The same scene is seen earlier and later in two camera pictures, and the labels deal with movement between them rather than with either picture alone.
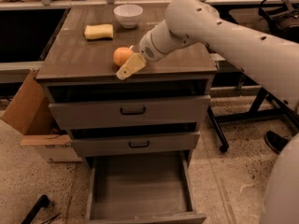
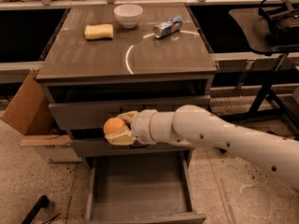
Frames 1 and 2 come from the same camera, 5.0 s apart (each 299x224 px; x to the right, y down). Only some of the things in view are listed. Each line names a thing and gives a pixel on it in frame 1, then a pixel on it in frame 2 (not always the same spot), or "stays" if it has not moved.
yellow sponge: [99, 31] stays
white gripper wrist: [149, 49] -> [142, 126]
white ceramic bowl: [128, 14] stays
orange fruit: [121, 55] -> [112, 124]
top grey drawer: [142, 111] stays
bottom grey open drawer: [142, 189] stays
